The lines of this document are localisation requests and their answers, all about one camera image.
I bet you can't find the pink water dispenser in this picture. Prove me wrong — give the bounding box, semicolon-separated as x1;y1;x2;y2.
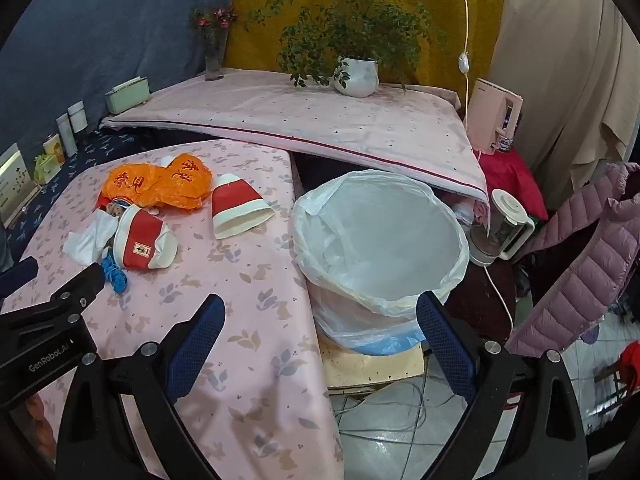
464;78;524;155

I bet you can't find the blue grey wall cloth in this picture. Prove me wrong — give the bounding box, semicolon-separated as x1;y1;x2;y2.
0;0;234;153

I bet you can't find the small yellow box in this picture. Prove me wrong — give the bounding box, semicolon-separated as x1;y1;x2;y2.
42;134;66;164

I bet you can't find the pale green tissue box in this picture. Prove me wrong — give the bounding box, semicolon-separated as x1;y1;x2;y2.
104;76;151;115

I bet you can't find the small green packet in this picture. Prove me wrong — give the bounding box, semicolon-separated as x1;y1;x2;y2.
33;152;61;184

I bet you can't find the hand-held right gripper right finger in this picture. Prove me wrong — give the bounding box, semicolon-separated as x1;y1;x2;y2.
415;291;591;480

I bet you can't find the glass vase with red flowers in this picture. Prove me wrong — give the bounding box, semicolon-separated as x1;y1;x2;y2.
189;6;239;81

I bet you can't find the pink rabbit print cloth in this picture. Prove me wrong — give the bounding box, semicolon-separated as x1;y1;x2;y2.
0;137;347;480

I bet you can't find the orange plastic bag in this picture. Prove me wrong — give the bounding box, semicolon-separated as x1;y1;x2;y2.
101;162;168;209
150;155;214;212

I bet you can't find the white standing card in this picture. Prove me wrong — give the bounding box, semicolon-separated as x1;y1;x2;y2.
0;142;42;227

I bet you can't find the white blender cable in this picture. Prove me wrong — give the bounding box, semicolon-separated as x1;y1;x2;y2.
481;262;515;333

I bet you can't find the pink down jacket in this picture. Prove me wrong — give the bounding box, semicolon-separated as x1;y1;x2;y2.
506;162;640;357

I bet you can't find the white cosmetic tube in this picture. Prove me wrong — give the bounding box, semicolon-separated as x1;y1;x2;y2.
55;114;79;157

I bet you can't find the colourful printed wrapper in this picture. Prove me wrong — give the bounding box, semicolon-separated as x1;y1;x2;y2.
97;197;135;221

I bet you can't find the red cushion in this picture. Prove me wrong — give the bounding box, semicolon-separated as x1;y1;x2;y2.
477;149;550;221

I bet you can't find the beige board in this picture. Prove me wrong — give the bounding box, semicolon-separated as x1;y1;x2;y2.
319;337;432;392

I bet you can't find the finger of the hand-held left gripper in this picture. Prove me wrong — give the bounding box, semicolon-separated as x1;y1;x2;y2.
0;256;39;293
52;261;107;323

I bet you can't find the white cosmetic jar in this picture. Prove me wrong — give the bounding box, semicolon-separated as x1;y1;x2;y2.
67;101;89;134

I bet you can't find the beige curtain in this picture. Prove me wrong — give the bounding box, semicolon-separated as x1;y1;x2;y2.
487;0;640;207

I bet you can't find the green plant in white pot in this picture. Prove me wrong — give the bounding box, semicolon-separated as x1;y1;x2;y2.
245;0;448;99

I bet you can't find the crushed red white paper cup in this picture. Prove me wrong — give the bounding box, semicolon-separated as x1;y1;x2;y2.
112;204;179;272

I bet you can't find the navy floral cloth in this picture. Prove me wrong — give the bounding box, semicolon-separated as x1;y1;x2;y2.
7;126;147;243

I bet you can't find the red fabric item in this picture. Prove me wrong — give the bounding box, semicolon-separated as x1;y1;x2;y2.
594;341;640;407

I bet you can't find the pink quilt with red stripe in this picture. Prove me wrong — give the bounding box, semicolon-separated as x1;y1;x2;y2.
100;67;490;207

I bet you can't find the white tissue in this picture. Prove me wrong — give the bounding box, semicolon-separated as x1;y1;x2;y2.
62;209;122;265

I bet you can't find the white cable with switch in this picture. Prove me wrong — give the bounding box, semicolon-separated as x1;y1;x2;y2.
457;0;474;113

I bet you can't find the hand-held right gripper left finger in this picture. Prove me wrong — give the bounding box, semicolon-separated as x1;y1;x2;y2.
57;292;227;480

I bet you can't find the white kettle lid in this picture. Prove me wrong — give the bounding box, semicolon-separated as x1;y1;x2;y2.
468;188;536;267

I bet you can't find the red and white paper cup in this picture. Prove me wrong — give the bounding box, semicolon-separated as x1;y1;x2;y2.
212;172;276;240

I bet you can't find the grey floor cable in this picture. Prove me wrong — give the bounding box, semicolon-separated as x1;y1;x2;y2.
330;377;428;433

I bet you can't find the trash bin with white liner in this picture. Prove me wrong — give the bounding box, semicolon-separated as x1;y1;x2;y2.
291;170;471;357

